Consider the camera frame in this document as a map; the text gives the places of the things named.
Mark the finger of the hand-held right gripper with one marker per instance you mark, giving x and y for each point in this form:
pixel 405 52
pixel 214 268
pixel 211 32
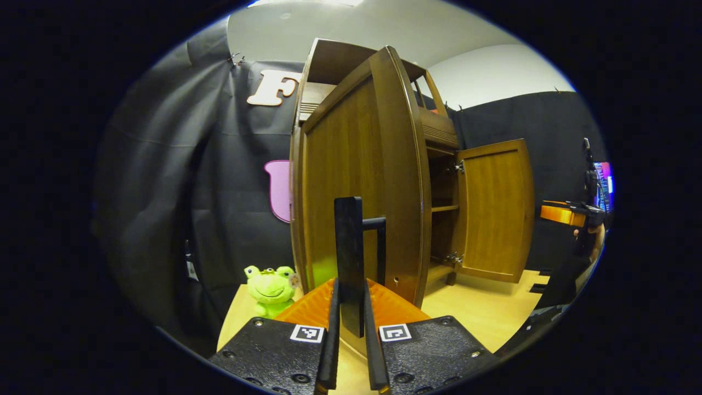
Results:
pixel 559 214

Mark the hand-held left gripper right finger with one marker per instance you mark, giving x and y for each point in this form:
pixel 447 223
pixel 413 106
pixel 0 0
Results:
pixel 433 351

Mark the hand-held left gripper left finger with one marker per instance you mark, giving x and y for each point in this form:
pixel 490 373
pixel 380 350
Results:
pixel 274 356

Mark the wooden cabinet door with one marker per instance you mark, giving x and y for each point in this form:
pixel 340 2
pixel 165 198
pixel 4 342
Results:
pixel 340 164
pixel 493 208

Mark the wooden double-door shoe cabinet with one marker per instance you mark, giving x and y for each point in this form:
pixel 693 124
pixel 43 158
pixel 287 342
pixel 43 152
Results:
pixel 441 181

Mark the bright screen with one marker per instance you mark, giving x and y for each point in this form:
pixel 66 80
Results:
pixel 606 184

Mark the green frog plush toy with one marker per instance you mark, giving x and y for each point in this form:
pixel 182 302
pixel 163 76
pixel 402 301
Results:
pixel 270 288

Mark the black backdrop cloth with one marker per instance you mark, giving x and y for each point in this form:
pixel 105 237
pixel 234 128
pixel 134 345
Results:
pixel 159 164

